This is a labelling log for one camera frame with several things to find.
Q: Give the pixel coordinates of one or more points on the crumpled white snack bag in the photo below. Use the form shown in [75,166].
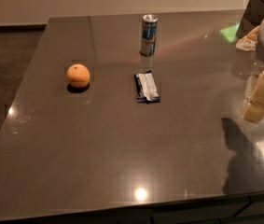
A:
[249,41]

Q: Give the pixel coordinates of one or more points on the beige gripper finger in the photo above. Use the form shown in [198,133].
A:
[253,109]

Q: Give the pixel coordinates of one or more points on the dark box with snack jar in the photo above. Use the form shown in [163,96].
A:
[252,17]

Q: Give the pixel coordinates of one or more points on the blue white rxbar wrapper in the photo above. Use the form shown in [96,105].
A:
[147,91]

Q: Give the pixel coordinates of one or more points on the orange fruit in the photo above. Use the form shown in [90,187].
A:
[78,75]

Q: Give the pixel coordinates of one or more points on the blue silver drink can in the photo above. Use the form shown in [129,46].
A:
[149,34]

